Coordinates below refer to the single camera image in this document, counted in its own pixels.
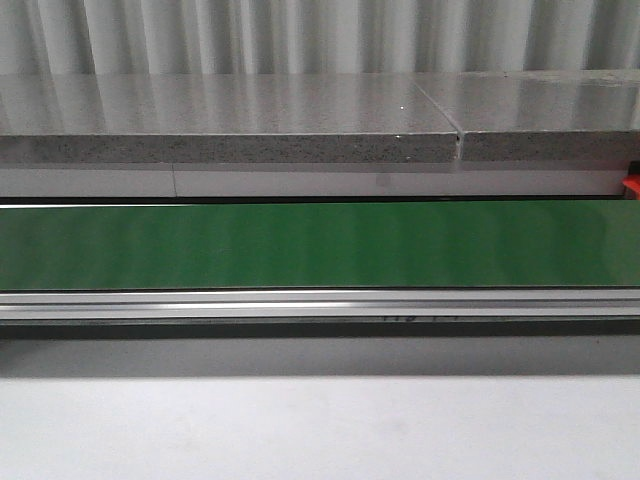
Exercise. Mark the red plastic tray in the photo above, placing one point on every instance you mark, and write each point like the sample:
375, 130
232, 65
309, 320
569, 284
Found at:
631, 184

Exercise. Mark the aluminium conveyor side rail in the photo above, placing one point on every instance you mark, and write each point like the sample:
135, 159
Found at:
307, 306

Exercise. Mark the grey stone slab left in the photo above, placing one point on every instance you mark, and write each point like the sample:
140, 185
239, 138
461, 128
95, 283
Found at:
221, 119

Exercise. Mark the green conveyor belt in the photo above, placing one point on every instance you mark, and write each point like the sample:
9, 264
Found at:
557, 243

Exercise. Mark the white pleated curtain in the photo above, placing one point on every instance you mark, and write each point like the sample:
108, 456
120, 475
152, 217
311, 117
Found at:
264, 37

